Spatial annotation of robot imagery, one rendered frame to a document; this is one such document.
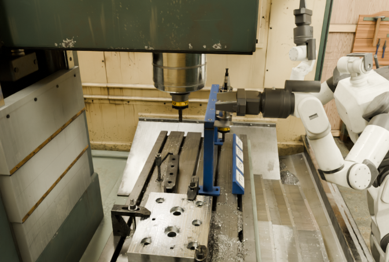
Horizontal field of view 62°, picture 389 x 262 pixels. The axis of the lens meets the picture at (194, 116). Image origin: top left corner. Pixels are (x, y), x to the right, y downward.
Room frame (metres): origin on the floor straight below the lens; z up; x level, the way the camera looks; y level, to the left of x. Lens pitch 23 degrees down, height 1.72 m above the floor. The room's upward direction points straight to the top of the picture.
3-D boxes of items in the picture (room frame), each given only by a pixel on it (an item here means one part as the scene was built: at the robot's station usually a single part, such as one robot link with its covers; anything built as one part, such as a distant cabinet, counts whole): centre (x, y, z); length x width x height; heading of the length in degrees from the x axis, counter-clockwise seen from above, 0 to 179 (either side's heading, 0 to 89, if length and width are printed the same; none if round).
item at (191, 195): (1.01, 0.01, 0.97); 0.13 x 0.03 x 0.15; 174
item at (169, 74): (0.92, 0.04, 1.49); 0.16 x 0.16 x 0.12
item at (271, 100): (0.89, -0.18, 1.39); 0.13 x 0.12 x 0.10; 174
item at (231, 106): (0.85, -0.09, 1.38); 0.06 x 0.02 x 0.03; 84
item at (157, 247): (0.84, 0.07, 0.97); 0.29 x 0.23 x 0.05; 174
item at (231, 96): (0.95, -0.10, 1.38); 0.06 x 0.02 x 0.03; 84
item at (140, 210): (0.88, 0.21, 0.97); 0.13 x 0.03 x 0.15; 84
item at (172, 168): (1.19, 0.10, 0.93); 0.26 x 0.05 x 0.06; 179
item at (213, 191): (1.12, -0.06, 1.05); 0.10 x 0.05 x 0.30; 84
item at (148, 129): (1.56, -0.03, 0.75); 0.89 x 0.70 x 0.26; 84
